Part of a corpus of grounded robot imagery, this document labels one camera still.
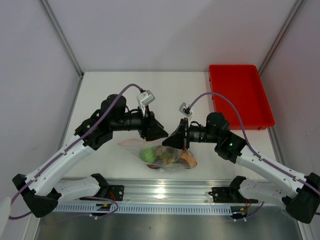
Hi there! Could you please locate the aluminium corner post right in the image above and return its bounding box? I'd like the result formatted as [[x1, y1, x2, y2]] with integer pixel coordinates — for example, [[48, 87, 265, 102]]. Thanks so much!
[[258, 0, 307, 76]]

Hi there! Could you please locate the green custard apple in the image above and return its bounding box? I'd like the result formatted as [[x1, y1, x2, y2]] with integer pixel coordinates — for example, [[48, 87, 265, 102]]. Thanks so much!
[[139, 147, 157, 164]]

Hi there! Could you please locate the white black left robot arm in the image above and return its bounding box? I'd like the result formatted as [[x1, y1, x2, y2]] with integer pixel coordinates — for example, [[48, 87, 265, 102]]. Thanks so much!
[[12, 90, 168, 218]]

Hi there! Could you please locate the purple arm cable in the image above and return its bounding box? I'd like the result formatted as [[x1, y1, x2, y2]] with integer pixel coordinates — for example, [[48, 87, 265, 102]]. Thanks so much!
[[183, 92, 320, 222], [8, 83, 147, 222]]

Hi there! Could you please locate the aluminium front rail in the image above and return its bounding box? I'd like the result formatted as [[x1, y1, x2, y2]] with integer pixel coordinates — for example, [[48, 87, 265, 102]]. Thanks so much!
[[54, 177, 306, 206]]

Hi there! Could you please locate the red plastic bin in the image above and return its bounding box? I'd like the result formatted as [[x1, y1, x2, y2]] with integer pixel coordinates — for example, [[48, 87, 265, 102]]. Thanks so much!
[[208, 64, 275, 131]]

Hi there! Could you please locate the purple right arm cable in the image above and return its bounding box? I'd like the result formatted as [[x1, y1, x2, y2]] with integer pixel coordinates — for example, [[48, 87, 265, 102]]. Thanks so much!
[[183, 92, 320, 222]]

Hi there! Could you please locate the clear pink-dotted zip bag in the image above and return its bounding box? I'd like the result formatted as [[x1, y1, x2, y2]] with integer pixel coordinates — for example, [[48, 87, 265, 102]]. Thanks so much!
[[118, 138, 197, 171]]

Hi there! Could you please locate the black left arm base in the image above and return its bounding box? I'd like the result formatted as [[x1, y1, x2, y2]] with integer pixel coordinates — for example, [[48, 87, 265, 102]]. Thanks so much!
[[79, 185, 125, 202]]

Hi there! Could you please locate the aluminium corner post left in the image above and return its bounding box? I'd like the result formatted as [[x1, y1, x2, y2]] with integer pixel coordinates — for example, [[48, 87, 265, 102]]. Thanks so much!
[[38, 0, 84, 79]]

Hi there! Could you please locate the brown longan fruit bunch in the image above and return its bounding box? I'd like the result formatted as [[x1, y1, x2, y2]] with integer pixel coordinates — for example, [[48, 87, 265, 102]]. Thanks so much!
[[154, 145, 181, 166]]

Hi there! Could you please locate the white slotted cable duct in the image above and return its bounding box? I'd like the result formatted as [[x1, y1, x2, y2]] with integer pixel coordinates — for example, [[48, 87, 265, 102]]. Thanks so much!
[[52, 203, 232, 216]]

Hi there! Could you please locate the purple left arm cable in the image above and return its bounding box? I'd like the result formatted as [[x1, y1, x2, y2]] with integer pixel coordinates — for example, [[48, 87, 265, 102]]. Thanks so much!
[[8, 83, 147, 222]]

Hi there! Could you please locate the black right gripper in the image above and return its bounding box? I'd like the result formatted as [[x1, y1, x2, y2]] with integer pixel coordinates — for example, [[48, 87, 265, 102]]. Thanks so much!
[[162, 118, 219, 152]]

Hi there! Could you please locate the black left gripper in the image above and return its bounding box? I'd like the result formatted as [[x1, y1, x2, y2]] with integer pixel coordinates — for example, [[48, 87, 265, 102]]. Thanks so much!
[[111, 104, 169, 141]]

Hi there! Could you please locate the aluminium corner post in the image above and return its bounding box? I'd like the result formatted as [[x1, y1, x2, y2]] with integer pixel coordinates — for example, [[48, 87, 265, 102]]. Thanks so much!
[[258, 0, 307, 76], [38, 0, 84, 79]]

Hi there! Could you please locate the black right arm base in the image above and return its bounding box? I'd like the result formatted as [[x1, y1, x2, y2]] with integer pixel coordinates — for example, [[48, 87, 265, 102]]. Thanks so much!
[[208, 187, 259, 204]]

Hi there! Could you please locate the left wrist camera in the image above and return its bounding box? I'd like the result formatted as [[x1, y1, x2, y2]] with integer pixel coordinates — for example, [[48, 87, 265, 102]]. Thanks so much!
[[136, 90, 156, 117]]

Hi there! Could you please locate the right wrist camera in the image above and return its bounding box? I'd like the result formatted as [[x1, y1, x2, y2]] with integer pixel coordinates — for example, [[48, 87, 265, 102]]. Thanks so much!
[[178, 102, 193, 125]]

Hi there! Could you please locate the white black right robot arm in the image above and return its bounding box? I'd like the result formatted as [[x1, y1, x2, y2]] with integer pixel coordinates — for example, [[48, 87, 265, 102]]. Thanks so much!
[[162, 112, 320, 224]]

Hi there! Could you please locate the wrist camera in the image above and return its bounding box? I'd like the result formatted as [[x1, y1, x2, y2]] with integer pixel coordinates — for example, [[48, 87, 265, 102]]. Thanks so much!
[[178, 102, 193, 125], [136, 90, 156, 117]]

